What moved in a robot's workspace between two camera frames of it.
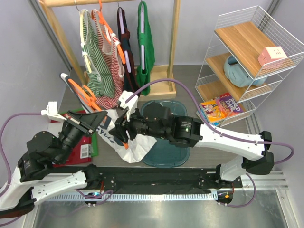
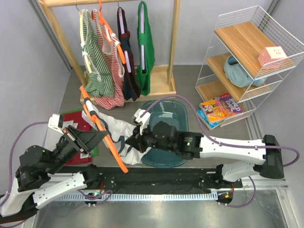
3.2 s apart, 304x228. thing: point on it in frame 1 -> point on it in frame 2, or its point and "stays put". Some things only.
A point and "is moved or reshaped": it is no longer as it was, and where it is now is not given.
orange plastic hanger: (88, 94) -> (94, 118)
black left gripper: (88, 122) -> (81, 139)
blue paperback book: (215, 124) stays put
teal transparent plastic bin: (163, 154) stays put
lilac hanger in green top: (142, 29) stays put
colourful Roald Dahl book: (217, 109) stays put
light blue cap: (236, 73) stays put
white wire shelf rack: (250, 55) stays put
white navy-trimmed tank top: (105, 121) is moved or reshaped
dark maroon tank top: (130, 83) stays put
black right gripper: (119, 130) -> (137, 143)
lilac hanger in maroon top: (123, 30) stays put
